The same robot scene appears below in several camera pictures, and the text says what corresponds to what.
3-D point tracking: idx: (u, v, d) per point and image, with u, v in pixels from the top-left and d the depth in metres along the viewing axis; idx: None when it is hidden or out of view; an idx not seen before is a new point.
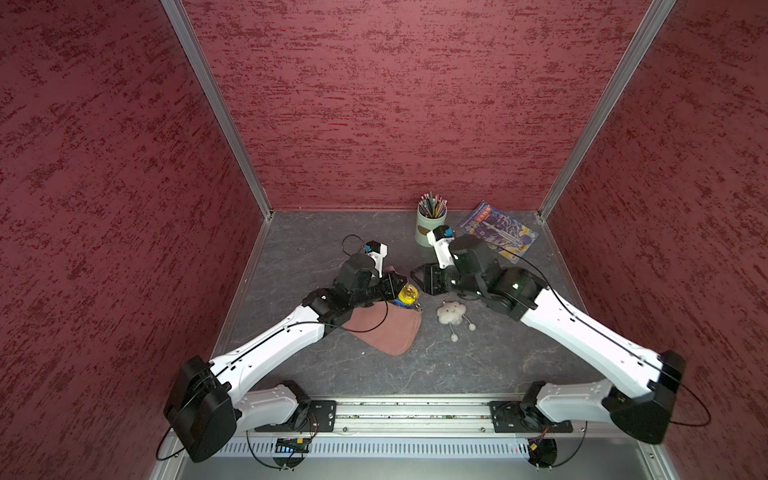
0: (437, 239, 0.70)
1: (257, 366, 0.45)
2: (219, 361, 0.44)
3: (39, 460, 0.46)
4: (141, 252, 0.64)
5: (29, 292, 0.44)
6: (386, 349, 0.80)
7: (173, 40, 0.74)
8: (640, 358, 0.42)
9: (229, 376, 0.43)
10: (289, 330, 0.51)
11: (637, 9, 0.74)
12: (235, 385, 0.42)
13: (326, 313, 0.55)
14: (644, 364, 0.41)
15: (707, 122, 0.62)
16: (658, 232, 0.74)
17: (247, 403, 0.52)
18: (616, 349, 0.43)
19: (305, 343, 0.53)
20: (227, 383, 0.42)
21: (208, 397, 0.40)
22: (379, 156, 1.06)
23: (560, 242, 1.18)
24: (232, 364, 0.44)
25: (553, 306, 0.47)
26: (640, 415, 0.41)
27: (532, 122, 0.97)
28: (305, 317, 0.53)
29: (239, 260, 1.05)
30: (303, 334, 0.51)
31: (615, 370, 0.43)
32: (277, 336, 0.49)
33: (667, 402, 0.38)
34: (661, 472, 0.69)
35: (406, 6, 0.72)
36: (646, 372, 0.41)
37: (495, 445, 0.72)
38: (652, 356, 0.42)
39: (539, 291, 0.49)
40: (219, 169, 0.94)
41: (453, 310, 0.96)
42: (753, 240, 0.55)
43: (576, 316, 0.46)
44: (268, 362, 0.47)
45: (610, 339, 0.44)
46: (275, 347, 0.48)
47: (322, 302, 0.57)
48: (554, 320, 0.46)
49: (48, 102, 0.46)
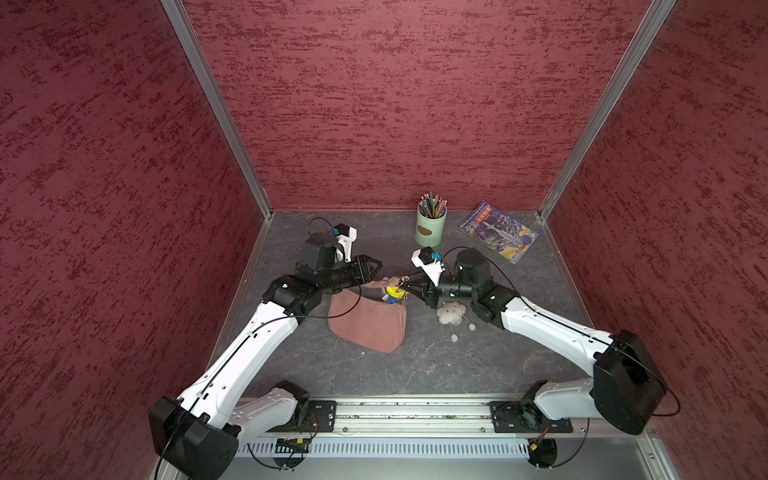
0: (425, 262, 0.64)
1: (232, 384, 0.42)
2: (187, 394, 0.41)
3: (39, 461, 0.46)
4: (141, 252, 0.64)
5: (29, 292, 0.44)
6: (381, 348, 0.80)
7: (173, 41, 0.74)
8: (590, 336, 0.48)
9: (205, 406, 0.40)
10: (256, 335, 0.46)
11: (637, 9, 0.74)
12: (214, 413, 0.40)
13: (294, 300, 0.50)
14: (593, 341, 0.47)
15: (707, 122, 0.62)
16: (658, 232, 0.74)
17: (244, 415, 0.52)
18: (570, 332, 0.50)
19: (279, 341, 0.50)
20: (204, 413, 0.39)
21: (188, 432, 0.37)
22: (379, 157, 1.08)
23: (560, 242, 1.18)
24: (204, 393, 0.41)
25: (517, 306, 0.58)
26: (606, 395, 0.44)
27: (533, 122, 0.97)
28: (271, 314, 0.49)
29: (239, 260, 1.05)
30: (272, 335, 0.47)
31: (572, 351, 0.48)
32: (245, 345, 0.45)
33: (617, 374, 0.42)
34: (661, 473, 0.69)
35: (406, 6, 0.72)
36: (594, 346, 0.46)
37: (495, 445, 0.72)
38: (600, 333, 0.48)
39: (513, 298, 0.61)
40: (219, 170, 0.94)
41: (453, 310, 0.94)
42: (753, 240, 0.55)
43: (537, 312, 0.55)
44: (244, 374, 0.44)
45: (566, 325, 0.51)
46: (246, 357, 0.44)
47: (285, 290, 0.52)
48: (520, 316, 0.56)
49: (48, 102, 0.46)
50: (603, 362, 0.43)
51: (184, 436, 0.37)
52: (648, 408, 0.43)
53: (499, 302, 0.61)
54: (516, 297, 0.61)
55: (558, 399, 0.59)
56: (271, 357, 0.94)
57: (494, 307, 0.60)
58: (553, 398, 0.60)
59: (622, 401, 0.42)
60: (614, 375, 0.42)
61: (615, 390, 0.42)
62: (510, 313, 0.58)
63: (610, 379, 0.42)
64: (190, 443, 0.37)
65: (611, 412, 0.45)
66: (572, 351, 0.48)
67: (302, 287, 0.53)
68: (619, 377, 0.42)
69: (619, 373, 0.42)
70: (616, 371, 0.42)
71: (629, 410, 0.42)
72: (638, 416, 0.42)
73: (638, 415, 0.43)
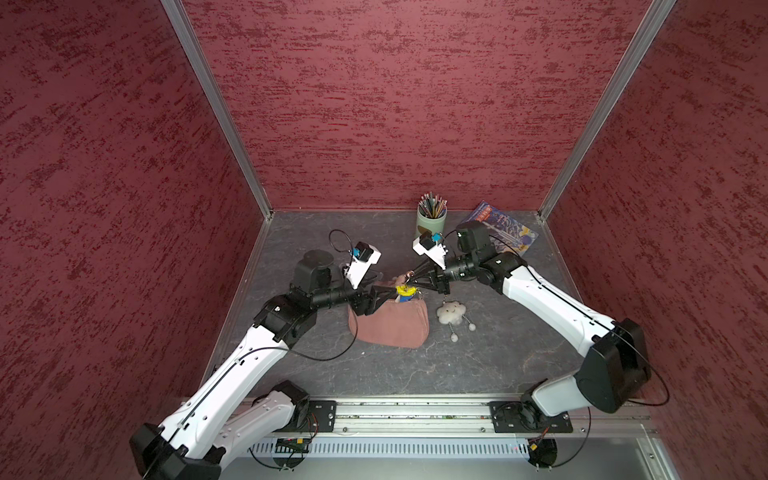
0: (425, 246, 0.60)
1: (214, 415, 0.42)
2: (168, 423, 0.40)
3: (39, 461, 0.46)
4: (141, 252, 0.64)
5: (29, 292, 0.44)
6: (410, 343, 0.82)
7: (173, 40, 0.74)
8: (592, 317, 0.47)
9: (183, 437, 0.39)
10: (243, 362, 0.45)
11: (637, 9, 0.74)
12: (192, 445, 0.39)
13: (285, 326, 0.49)
14: (595, 324, 0.46)
15: (707, 122, 0.62)
16: (657, 232, 0.74)
17: (232, 430, 0.51)
18: (572, 309, 0.49)
19: (271, 367, 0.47)
20: (182, 446, 0.38)
21: (164, 465, 0.37)
22: (379, 157, 1.08)
23: (560, 242, 1.18)
24: (184, 423, 0.40)
25: (523, 275, 0.56)
26: (589, 373, 0.45)
27: (532, 122, 0.97)
28: (260, 340, 0.47)
29: (239, 260, 1.05)
30: (260, 362, 0.46)
31: (570, 329, 0.48)
32: (230, 373, 0.44)
33: (611, 360, 0.42)
34: (661, 472, 0.69)
35: (406, 6, 0.72)
36: (595, 329, 0.46)
37: (495, 445, 0.72)
38: (604, 317, 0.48)
39: (519, 267, 0.58)
40: (219, 169, 0.94)
41: (453, 310, 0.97)
42: (753, 240, 0.55)
43: (543, 284, 0.54)
44: (228, 403, 0.43)
45: (570, 302, 0.50)
46: (231, 387, 0.43)
47: (277, 313, 0.50)
48: (524, 286, 0.55)
49: (48, 102, 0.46)
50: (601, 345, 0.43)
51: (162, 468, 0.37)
52: (625, 392, 0.44)
53: (504, 267, 0.59)
54: (522, 266, 0.58)
55: (554, 394, 0.59)
56: None
57: (497, 272, 0.58)
58: (548, 391, 0.61)
59: (606, 383, 0.43)
60: (608, 361, 0.42)
61: (603, 374, 0.43)
62: (513, 280, 0.56)
63: (602, 362, 0.42)
64: (165, 477, 0.36)
65: (589, 388, 0.47)
66: (568, 328, 0.48)
67: (297, 310, 0.52)
68: (612, 362, 0.42)
69: (614, 359, 0.42)
70: (612, 357, 0.42)
71: (608, 391, 0.43)
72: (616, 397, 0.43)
73: (614, 397, 0.43)
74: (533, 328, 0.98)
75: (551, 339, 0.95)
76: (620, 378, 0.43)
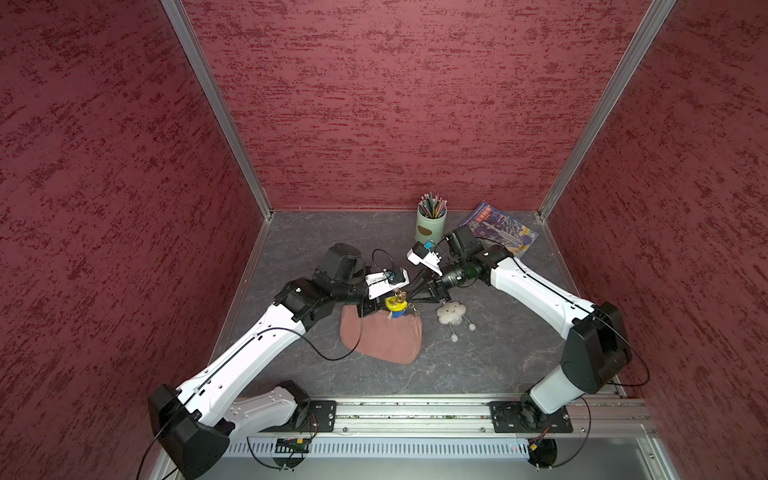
0: (420, 256, 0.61)
1: (229, 384, 0.42)
2: (186, 387, 0.41)
3: (39, 461, 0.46)
4: (141, 252, 0.64)
5: (29, 292, 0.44)
6: (399, 360, 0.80)
7: (173, 40, 0.74)
8: (573, 301, 0.49)
9: (198, 403, 0.40)
10: (260, 338, 0.46)
11: (637, 9, 0.74)
12: (206, 412, 0.40)
13: (303, 307, 0.49)
14: (575, 307, 0.48)
15: (707, 122, 0.62)
16: (657, 232, 0.74)
17: (241, 410, 0.52)
18: (554, 296, 0.51)
19: (285, 347, 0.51)
20: (196, 411, 0.39)
21: (178, 427, 0.38)
22: (379, 156, 1.06)
23: (559, 242, 1.19)
24: (200, 389, 0.41)
25: (509, 266, 0.59)
26: (570, 355, 0.47)
27: (533, 122, 0.97)
28: (281, 317, 0.48)
29: (239, 260, 1.05)
30: (276, 340, 0.46)
31: (552, 314, 0.50)
32: (247, 347, 0.45)
33: (590, 338, 0.44)
34: (661, 472, 0.69)
35: (406, 6, 0.72)
36: (575, 312, 0.48)
37: (495, 445, 0.72)
38: (584, 301, 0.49)
39: (505, 258, 0.61)
40: (219, 169, 0.94)
41: (453, 310, 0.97)
42: (753, 239, 0.55)
43: (528, 274, 0.56)
44: (243, 375, 0.44)
45: (553, 290, 0.52)
46: (247, 359, 0.44)
47: (298, 295, 0.51)
48: (509, 276, 0.57)
49: (48, 102, 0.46)
50: (581, 327, 0.45)
51: (174, 430, 0.37)
52: (607, 374, 0.46)
53: (491, 259, 0.61)
54: (509, 257, 0.61)
55: (549, 388, 0.60)
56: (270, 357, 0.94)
57: (485, 264, 0.60)
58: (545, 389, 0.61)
59: (586, 363, 0.45)
60: (587, 340, 0.44)
61: (583, 353, 0.45)
62: (500, 270, 0.58)
63: (583, 343, 0.44)
64: (178, 438, 0.37)
65: (575, 373, 0.48)
66: (550, 314, 0.51)
67: (317, 294, 0.52)
68: (592, 342, 0.44)
69: (594, 339, 0.45)
70: (591, 337, 0.44)
71: (588, 372, 0.45)
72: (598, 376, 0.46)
73: (595, 379, 0.45)
74: (533, 328, 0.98)
75: (551, 338, 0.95)
76: (600, 358, 0.45)
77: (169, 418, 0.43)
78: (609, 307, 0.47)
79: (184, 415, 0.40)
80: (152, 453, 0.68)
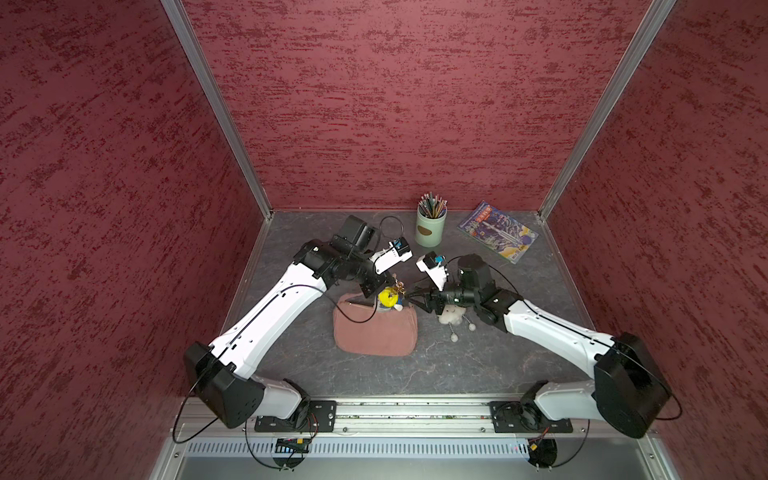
0: (429, 266, 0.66)
1: (259, 339, 0.43)
2: (217, 343, 0.42)
3: (39, 461, 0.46)
4: (141, 252, 0.64)
5: (29, 292, 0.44)
6: (398, 353, 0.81)
7: (173, 40, 0.74)
8: (591, 337, 0.48)
9: (231, 357, 0.41)
10: (284, 294, 0.46)
11: (637, 9, 0.74)
12: (240, 364, 0.41)
13: (324, 264, 0.49)
14: (595, 343, 0.47)
15: (707, 122, 0.62)
16: (658, 232, 0.74)
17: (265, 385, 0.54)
18: (572, 333, 0.50)
19: (306, 305, 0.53)
20: (230, 363, 0.40)
21: (214, 378, 0.39)
22: (379, 156, 1.06)
23: (559, 242, 1.19)
24: (232, 343, 0.42)
25: (521, 308, 0.59)
26: (605, 397, 0.44)
27: (532, 122, 0.97)
28: (302, 276, 0.48)
29: (239, 260, 1.05)
30: (299, 296, 0.47)
31: (573, 353, 0.49)
32: (272, 304, 0.45)
33: (616, 374, 0.42)
34: (661, 473, 0.69)
35: (406, 6, 0.72)
36: (596, 348, 0.46)
37: (495, 445, 0.72)
38: (603, 335, 0.48)
39: (516, 300, 0.61)
40: (219, 170, 0.94)
41: (453, 311, 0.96)
42: (753, 239, 0.55)
43: (540, 314, 0.56)
44: (272, 330, 0.45)
45: (569, 327, 0.51)
46: (273, 315, 0.45)
47: (316, 254, 0.50)
48: (523, 319, 0.56)
49: (48, 102, 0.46)
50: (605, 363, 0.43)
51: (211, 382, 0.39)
52: (651, 413, 0.43)
53: (502, 305, 0.61)
54: (519, 299, 0.61)
55: (560, 399, 0.58)
56: (270, 357, 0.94)
57: (497, 311, 0.60)
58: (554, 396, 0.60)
59: (622, 402, 0.42)
60: (613, 376, 0.42)
61: (614, 392, 0.42)
62: (513, 315, 0.58)
63: (611, 381, 0.42)
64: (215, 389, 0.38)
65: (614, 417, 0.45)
66: (571, 353, 0.49)
67: (334, 252, 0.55)
68: (620, 379, 0.42)
69: (621, 375, 0.43)
70: (617, 374, 0.42)
71: (630, 412, 0.42)
72: (638, 417, 0.42)
73: (638, 419, 0.42)
74: None
75: None
76: (635, 396, 0.43)
77: (205, 372, 0.45)
78: (630, 338, 0.46)
79: (219, 367, 0.40)
80: (152, 453, 0.68)
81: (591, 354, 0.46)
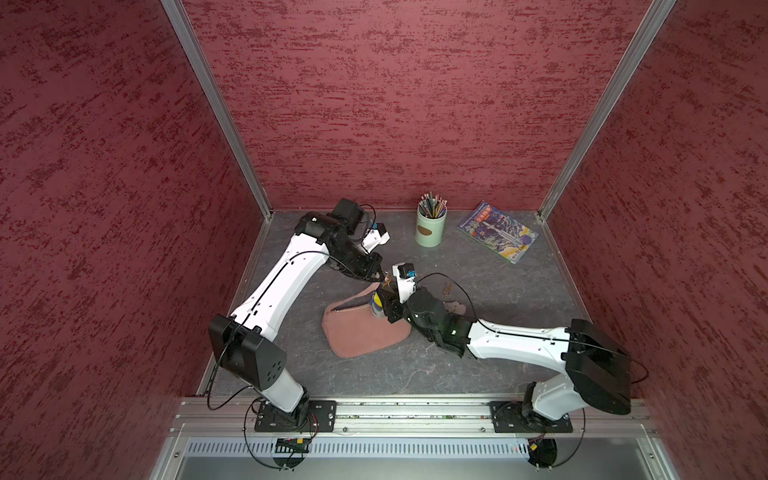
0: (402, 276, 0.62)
1: (278, 303, 0.46)
2: (239, 311, 0.45)
3: (39, 461, 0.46)
4: (141, 252, 0.64)
5: (29, 292, 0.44)
6: (396, 340, 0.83)
7: (173, 40, 0.74)
8: (551, 338, 0.49)
9: (256, 320, 0.44)
10: (293, 261, 0.49)
11: (637, 9, 0.74)
12: (265, 328, 0.44)
13: (324, 232, 0.52)
14: (556, 343, 0.47)
15: (707, 122, 0.62)
16: (658, 232, 0.74)
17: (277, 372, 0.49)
18: (532, 341, 0.50)
19: (315, 270, 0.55)
20: (256, 325, 0.43)
21: (243, 342, 0.42)
22: (379, 156, 1.06)
23: (559, 242, 1.19)
24: (254, 309, 0.45)
25: (479, 332, 0.58)
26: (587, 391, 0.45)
27: (532, 122, 0.97)
28: (306, 245, 0.51)
29: (239, 260, 1.05)
30: (307, 262, 0.50)
31: (541, 358, 0.49)
32: (283, 272, 0.48)
33: (592, 372, 0.43)
34: (661, 473, 0.69)
35: (406, 6, 0.72)
36: (559, 348, 0.47)
37: (494, 445, 0.72)
38: (558, 332, 0.49)
39: (472, 325, 0.60)
40: (219, 170, 0.94)
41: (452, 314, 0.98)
42: (753, 239, 0.55)
43: (499, 331, 0.55)
44: (287, 295, 0.48)
45: (526, 335, 0.51)
46: (287, 281, 0.48)
47: (315, 223, 0.54)
48: (485, 343, 0.55)
49: (48, 102, 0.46)
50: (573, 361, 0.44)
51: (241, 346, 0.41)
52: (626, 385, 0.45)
53: (461, 335, 0.60)
54: (475, 321, 0.60)
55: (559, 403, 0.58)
56: None
57: (459, 343, 0.58)
58: (548, 400, 0.59)
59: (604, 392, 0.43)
60: (587, 373, 0.43)
61: (594, 387, 0.43)
62: (475, 344, 0.57)
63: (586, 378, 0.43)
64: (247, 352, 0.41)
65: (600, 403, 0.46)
66: (540, 359, 0.49)
67: (333, 221, 0.54)
68: (592, 373, 0.43)
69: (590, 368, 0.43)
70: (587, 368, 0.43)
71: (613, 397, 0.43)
72: (621, 399, 0.43)
73: (623, 402, 0.43)
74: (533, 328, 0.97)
75: None
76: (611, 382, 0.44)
77: (233, 339, 0.49)
78: (579, 323, 0.47)
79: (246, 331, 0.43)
80: (152, 453, 0.68)
81: (557, 355, 0.46)
